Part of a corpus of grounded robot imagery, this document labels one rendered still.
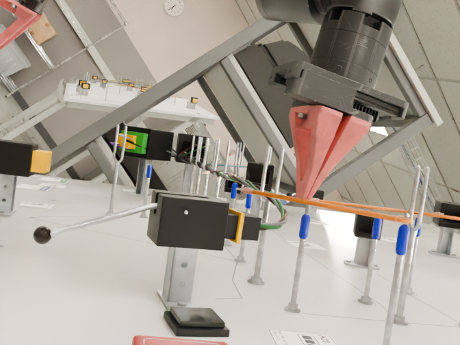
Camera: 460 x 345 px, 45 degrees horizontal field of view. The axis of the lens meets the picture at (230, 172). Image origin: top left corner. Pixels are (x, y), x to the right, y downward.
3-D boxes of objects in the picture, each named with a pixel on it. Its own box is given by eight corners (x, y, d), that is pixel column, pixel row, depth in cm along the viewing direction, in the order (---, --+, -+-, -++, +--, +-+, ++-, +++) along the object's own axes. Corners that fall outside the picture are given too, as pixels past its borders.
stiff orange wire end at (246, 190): (240, 192, 52) (241, 185, 52) (416, 226, 39) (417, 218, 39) (231, 191, 51) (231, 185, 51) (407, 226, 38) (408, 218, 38)
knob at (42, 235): (31, 241, 44) (33, 224, 43) (50, 242, 44) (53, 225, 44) (31, 245, 42) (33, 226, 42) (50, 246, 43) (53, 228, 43)
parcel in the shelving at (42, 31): (21, 22, 684) (42, 10, 687) (24, 23, 723) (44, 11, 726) (37, 46, 695) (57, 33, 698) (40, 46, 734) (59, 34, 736)
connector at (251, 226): (195, 230, 49) (198, 207, 48) (244, 233, 51) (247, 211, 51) (209, 237, 46) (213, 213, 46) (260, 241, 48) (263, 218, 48)
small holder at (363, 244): (374, 259, 82) (381, 210, 81) (380, 272, 73) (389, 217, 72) (341, 254, 82) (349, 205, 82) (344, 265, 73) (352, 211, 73)
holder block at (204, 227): (146, 235, 48) (152, 189, 48) (208, 240, 50) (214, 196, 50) (156, 246, 44) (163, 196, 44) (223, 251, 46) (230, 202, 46)
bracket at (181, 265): (156, 293, 49) (163, 236, 49) (183, 294, 50) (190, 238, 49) (168, 310, 45) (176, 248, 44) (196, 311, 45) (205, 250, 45)
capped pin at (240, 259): (248, 263, 67) (259, 191, 66) (239, 263, 66) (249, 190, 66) (241, 259, 68) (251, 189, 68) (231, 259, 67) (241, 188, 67)
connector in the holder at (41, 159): (35, 169, 79) (37, 149, 79) (49, 171, 79) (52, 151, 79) (29, 171, 75) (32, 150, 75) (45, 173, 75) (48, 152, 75)
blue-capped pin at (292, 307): (280, 307, 50) (295, 211, 50) (296, 307, 50) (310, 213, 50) (287, 313, 49) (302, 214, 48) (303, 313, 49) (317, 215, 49)
